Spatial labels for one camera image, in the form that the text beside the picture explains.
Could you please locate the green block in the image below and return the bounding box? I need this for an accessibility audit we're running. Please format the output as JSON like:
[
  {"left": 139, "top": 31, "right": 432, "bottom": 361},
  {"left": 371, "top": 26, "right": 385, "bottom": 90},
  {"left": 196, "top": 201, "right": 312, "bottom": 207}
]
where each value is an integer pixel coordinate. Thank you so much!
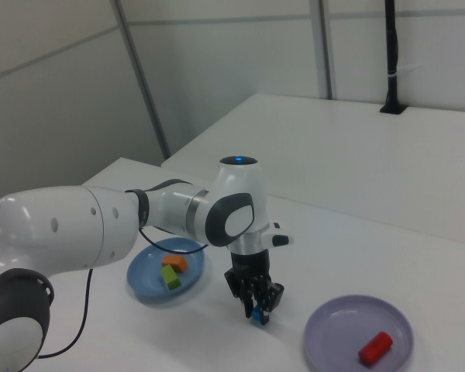
[{"left": 159, "top": 264, "right": 182, "bottom": 291}]

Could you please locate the orange block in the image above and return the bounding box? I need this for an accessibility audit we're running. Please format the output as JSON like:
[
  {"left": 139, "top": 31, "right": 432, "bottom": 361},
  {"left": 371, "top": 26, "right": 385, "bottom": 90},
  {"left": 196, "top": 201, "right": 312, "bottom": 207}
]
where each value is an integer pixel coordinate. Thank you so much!
[{"left": 161, "top": 254, "right": 189, "bottom": 274}]

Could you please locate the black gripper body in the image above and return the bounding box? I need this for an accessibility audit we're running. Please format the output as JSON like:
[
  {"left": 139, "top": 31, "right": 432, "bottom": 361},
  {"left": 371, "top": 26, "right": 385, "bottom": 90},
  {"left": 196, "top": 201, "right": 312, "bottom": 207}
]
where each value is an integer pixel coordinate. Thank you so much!
[{"left": 230, "top": 250, "right": 273, "bottom": 278}]

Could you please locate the black clamped pole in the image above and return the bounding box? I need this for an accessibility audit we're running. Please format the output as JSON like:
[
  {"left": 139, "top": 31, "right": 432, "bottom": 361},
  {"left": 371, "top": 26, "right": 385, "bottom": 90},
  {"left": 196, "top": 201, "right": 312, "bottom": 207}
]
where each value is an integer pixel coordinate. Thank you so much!
[{"left": 379, "top": 0, "right": 407, "bottom": 115}]

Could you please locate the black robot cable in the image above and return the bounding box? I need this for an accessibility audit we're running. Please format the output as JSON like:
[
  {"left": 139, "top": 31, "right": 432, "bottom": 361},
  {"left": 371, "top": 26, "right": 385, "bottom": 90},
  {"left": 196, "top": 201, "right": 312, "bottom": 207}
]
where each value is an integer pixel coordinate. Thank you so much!
[{"left": 38, "top": 188, "right": 210, "bottom": 360}]

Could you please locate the red cylinder block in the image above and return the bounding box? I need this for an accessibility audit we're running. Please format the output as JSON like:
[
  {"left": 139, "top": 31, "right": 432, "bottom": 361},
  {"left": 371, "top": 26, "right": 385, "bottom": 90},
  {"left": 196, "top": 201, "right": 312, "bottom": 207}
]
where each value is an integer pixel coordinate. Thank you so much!
[{"left": 357, "top": 331, "right": 394, "bottom": 365}]

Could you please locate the purple plastic plate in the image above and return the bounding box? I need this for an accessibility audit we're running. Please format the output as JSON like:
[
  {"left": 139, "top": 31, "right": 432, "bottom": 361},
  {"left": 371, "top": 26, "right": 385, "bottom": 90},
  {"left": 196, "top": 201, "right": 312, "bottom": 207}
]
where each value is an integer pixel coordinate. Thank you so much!
[{"left": 303, "top": 294, "right": 415, "bottom": 372}]

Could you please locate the grey partition post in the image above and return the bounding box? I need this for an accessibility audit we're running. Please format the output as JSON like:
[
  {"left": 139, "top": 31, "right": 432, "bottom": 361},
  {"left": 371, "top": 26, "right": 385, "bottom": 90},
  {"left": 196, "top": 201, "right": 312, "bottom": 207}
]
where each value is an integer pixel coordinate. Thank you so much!
[
  {"left": 112, "top": 0, "right": 171, "bottom": 160},
  {"left": 317, "top": 0, "right": 338, "bottom": 100}
]

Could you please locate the blue plastic plate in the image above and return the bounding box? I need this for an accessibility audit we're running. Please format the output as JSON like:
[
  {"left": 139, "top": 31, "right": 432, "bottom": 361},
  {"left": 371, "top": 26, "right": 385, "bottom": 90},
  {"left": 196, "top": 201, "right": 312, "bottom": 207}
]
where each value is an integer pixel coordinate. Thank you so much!
[{"left": 126, "top": 238, "right": 207, "bottom": 303}]

